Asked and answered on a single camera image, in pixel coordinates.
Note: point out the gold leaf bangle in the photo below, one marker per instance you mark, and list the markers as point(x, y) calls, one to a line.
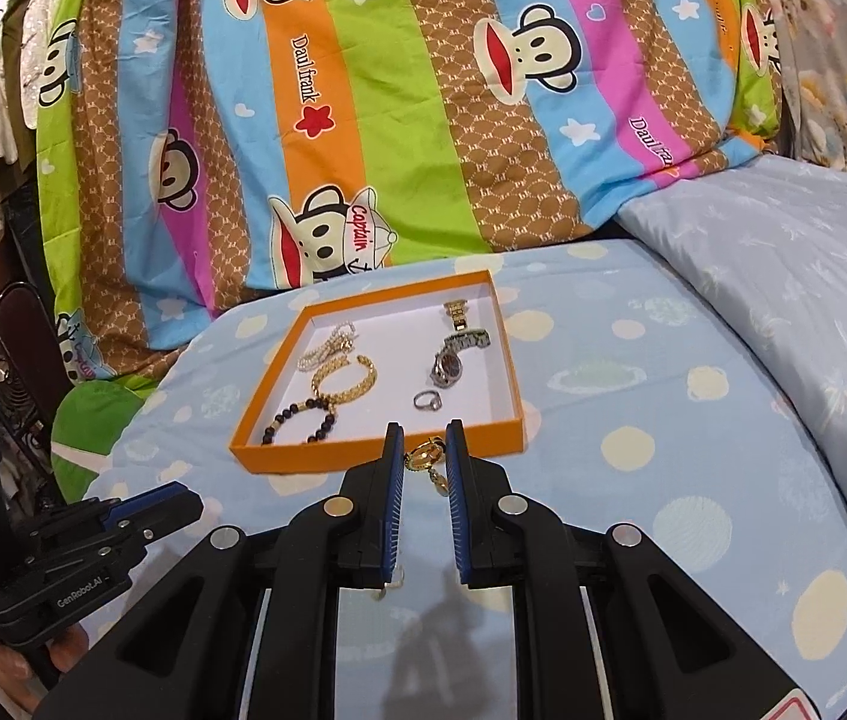
point(372, 376)

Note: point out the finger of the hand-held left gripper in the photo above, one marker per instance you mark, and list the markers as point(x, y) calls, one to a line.
point(153, 499)
point(153, 534)

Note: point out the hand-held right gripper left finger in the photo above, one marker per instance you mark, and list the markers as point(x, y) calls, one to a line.
point(393, 510)

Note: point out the orange cardboard box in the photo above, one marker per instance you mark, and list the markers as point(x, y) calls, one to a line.
point(303, 457)

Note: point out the colourful monkey printed blanket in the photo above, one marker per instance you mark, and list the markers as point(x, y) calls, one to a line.
point(393, 127)

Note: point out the row of hanging clothes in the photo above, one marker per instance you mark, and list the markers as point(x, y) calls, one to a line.
point(11, 52)

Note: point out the gold wristwatch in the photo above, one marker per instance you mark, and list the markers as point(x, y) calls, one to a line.
point(457, 313)

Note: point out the green cushion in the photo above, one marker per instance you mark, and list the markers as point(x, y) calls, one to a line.
point(93, 420)

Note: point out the light blue pillow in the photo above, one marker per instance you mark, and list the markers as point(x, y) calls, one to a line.
point(806, 277)

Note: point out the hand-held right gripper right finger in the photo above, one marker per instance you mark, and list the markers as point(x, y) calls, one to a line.
point(457, 510)

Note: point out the silver wristwatch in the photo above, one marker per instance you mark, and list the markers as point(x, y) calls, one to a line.
point(447, 367)

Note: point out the dark brown chair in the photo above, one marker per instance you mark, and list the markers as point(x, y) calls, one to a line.
point(18, 322)

